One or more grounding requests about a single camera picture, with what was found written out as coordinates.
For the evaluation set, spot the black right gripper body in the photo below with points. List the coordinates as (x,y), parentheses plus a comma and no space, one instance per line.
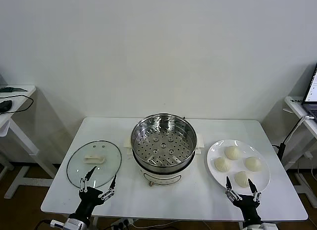
(248,206)

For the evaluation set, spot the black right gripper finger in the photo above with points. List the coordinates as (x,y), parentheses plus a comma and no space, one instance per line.
(229,185)
(253,188)

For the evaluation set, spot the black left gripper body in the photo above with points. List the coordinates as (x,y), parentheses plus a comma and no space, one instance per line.
(89,197)

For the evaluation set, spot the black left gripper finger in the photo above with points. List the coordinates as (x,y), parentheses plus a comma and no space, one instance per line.
(88,175)
(113,185)

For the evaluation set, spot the white steamed baozi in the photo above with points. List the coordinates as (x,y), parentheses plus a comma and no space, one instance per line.
(222,164)
(253,164)
(242,179)
(232,152)

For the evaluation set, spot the perforated steel steamer basket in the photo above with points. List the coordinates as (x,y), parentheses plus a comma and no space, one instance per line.
(148,146)

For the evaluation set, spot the white round plate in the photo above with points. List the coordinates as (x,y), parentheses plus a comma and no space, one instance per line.
(218,151)

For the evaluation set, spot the white power strip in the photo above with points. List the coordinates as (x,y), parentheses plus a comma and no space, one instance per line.
(121,224)

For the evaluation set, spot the white electric cooker pot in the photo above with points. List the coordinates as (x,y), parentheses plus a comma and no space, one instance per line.
(161,176)

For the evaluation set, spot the white work table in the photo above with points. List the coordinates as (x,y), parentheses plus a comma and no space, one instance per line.
(111,131)

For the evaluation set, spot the white charger plug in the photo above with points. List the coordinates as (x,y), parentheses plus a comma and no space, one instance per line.
(308,155)

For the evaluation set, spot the white side table with laptop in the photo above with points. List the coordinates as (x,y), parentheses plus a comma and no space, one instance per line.
(294,106)

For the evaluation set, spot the white side table with mouse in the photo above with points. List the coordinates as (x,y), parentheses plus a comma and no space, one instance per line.
(18,104)

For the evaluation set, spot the black computer mouse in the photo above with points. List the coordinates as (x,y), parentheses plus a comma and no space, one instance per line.
(5,105)

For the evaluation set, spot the dark grey laptop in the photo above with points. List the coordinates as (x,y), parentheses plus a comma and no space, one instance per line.
(312,91)

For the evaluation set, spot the dark green flat tool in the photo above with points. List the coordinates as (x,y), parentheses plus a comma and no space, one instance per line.
(10,89)

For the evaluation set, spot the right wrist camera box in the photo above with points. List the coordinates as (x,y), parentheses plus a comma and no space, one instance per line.
(268,226)

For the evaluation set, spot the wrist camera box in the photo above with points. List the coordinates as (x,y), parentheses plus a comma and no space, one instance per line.
(57,224)
(268,226)

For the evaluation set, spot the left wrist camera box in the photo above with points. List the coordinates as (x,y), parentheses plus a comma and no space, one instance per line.
(57,224)

